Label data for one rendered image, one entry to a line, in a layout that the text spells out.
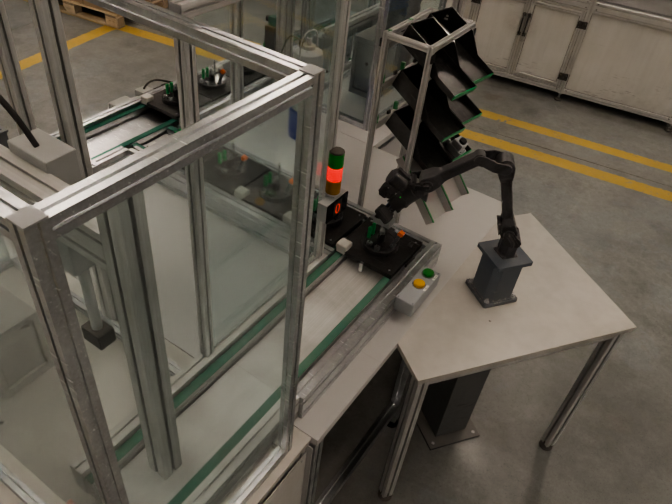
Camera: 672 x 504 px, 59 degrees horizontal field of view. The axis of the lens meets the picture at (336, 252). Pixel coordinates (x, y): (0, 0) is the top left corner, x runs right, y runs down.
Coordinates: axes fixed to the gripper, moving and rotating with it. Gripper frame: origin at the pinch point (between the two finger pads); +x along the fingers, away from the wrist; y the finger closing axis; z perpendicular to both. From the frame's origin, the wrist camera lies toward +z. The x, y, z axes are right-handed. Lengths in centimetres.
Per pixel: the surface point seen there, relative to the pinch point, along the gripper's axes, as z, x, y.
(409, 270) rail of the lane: -22.8, 4.0, 4.3
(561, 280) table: -66, -16, -41
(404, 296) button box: -26.8, 1.0, 17.2
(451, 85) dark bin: 20.9, -34.4, -26.3
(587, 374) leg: -104, -7, -31
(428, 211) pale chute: -11.9, 0.7, -20.1
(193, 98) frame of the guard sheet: 51, -45, 76
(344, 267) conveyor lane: -8.4, 20.4, 13.9
